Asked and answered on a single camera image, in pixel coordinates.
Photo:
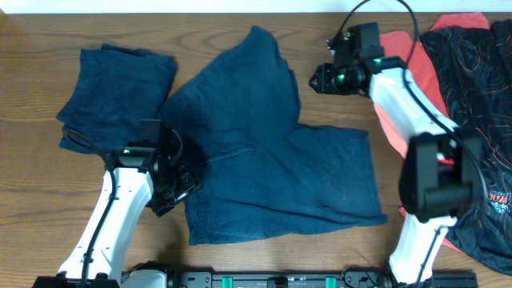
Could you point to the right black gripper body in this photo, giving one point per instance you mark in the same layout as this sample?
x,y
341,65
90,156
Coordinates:
x,y
336,80

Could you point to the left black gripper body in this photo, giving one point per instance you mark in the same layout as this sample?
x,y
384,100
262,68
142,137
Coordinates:
x,y
177,183

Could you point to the navy shorts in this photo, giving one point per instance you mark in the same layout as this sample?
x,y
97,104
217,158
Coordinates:
x,y
116,89
263,173

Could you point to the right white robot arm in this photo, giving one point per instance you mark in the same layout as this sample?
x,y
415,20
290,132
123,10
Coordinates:
x,y
439,181

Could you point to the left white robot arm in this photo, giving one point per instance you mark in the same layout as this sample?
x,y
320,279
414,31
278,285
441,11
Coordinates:
x,y
137,177

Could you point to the red orange shorts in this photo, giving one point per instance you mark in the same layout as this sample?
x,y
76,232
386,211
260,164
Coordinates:
x,y
399,43

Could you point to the folded navy shorts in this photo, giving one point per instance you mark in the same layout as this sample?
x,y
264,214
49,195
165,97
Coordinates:
x,y
116,89

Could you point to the black patterned shorts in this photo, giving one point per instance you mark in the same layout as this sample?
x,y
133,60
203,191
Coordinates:
x,y
474,73

